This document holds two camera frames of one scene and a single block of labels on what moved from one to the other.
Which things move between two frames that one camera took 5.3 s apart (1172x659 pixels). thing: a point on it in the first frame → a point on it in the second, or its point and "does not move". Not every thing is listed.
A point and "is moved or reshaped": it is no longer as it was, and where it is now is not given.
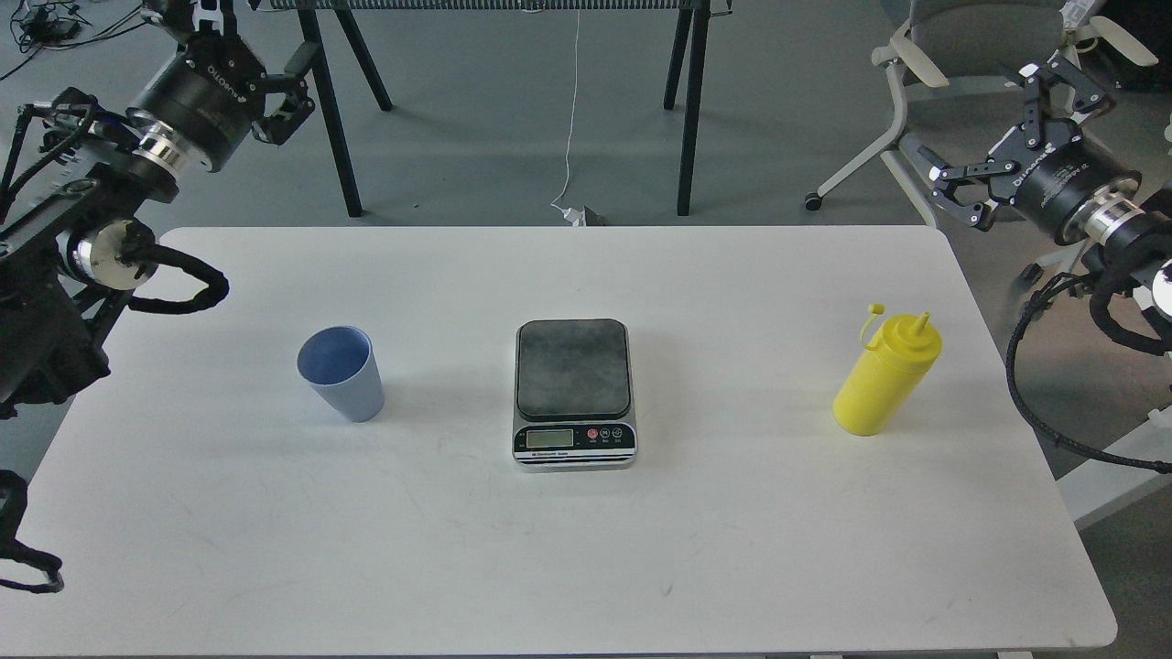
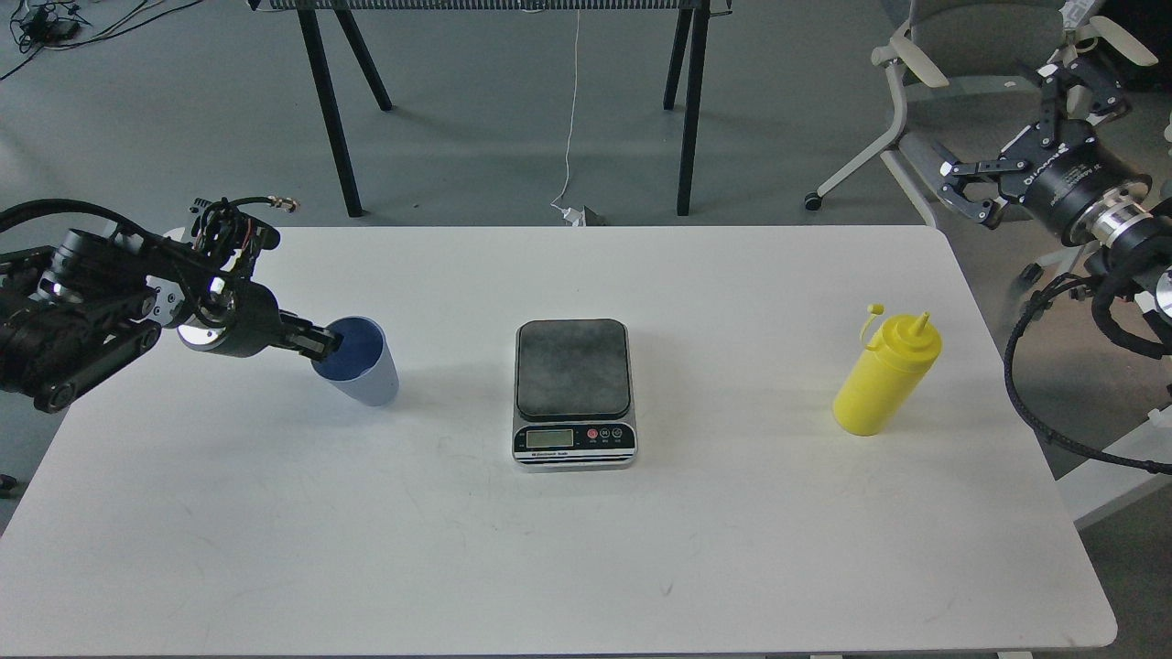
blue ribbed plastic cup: [339, 363] is moved or reshaped
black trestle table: [685, 61] does not move
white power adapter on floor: [577, 217] does not move
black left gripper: [212, 91] → [239, 318]
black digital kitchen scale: [573, 396] does not move
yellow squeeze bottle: [901, 350] does not move
